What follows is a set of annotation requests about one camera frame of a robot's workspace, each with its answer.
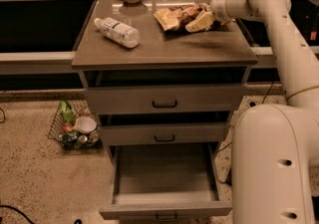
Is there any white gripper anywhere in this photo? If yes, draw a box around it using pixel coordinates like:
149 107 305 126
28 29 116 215
185 0 250 33

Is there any brown chip bag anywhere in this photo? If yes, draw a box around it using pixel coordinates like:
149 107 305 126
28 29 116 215
153 2 233 33

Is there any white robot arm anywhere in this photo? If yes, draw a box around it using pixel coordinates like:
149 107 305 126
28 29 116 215
210 0 319 224

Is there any grey drawer cabinet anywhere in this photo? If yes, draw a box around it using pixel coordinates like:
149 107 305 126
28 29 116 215
71 0 259 156

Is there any grey top drawer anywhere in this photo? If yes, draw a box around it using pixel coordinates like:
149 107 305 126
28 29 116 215
83 70 247 115

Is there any grey middle drawer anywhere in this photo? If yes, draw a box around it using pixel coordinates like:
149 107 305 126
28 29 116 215
99 111 229 145

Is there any green snack bag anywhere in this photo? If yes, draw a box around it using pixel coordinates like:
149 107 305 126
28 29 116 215
58 101 76 124

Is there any grey open bottom drawer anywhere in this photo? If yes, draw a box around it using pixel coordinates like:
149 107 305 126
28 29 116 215
100 143 231 223

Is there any clear plastic water bottle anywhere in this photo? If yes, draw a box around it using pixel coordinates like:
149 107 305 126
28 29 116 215
94 17 140 49

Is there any white cup in basket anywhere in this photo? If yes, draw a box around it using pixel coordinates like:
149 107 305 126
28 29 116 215
75 116 97 134

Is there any black adapter cable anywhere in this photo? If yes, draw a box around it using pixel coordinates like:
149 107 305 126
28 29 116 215
215 81 277 156

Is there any wire basket on floor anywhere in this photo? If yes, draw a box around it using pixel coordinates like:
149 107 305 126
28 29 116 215
48 101 102 150

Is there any black floor cable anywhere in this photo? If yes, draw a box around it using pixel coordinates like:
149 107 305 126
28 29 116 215
0 197 36 224

